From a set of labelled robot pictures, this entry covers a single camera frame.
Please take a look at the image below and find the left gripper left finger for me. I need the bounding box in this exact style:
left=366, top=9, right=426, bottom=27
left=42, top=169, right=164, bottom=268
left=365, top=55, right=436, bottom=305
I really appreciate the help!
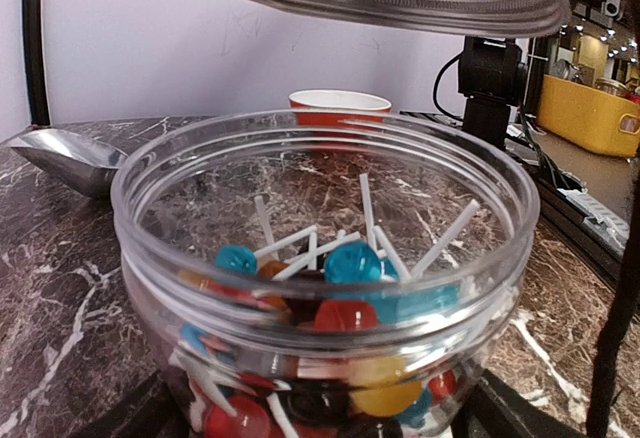
left=71, top=372, right=190, bottom=438

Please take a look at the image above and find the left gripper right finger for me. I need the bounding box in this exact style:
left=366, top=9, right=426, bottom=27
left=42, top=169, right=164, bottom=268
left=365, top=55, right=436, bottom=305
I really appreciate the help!
left=451, top=372, right=584, bottom=438

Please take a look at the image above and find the clear plastic jar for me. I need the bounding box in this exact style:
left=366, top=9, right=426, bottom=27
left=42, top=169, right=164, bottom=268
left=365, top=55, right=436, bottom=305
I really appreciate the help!
left=111, top=108, right=540, bottom=437

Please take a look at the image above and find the silver metal scoop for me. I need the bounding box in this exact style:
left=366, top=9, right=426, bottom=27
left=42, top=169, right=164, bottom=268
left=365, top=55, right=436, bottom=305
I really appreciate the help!
left=7, top=128, right=128, bottom=198

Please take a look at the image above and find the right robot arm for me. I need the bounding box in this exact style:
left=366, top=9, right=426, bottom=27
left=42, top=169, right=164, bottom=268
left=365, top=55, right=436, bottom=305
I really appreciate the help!
left=432, top=36, right=527, bottom=149

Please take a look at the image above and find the yellow box device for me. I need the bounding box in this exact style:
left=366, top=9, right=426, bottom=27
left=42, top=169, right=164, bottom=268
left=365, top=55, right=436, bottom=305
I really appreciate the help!
left=536, top=75, right=639, bottom=158

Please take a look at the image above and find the orange and white bowl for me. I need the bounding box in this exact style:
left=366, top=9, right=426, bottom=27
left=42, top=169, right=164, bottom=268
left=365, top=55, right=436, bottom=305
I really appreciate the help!
left=288, top=89, right=392, bottom=127

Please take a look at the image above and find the black front rail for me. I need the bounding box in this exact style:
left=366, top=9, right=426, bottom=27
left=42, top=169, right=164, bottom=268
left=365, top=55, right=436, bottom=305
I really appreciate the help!
left=399, top=110, right=631, bottom=289

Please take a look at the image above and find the white slotted cable duct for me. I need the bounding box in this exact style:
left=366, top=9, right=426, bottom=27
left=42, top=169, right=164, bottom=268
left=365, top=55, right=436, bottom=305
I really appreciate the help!
left=559, top=189, right=629, bottom=236

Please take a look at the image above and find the right black frame post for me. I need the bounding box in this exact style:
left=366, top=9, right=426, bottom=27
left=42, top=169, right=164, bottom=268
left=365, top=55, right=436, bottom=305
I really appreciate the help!
left=21, top=0, right=51, bottom=128

